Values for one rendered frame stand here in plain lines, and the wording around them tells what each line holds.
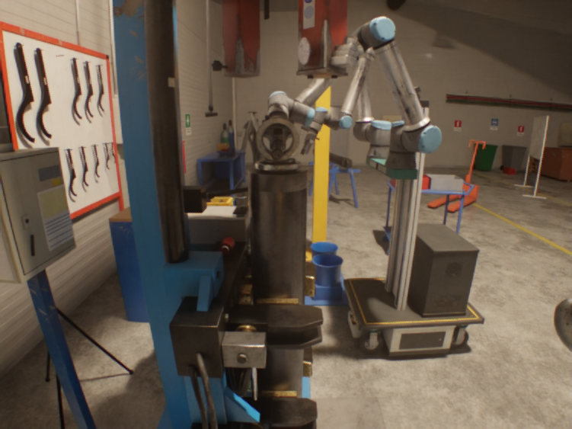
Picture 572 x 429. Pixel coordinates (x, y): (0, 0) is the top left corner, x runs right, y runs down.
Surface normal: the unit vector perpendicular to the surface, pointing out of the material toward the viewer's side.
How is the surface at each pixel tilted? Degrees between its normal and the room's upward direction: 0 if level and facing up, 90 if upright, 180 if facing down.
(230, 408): 90
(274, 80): 90
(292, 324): 0
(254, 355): 90
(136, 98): 90
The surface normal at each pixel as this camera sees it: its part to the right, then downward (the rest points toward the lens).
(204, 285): -0.01, -0.47
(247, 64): 0.73, 0.20
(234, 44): -0.69, 0.21
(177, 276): -0.01, 0.29
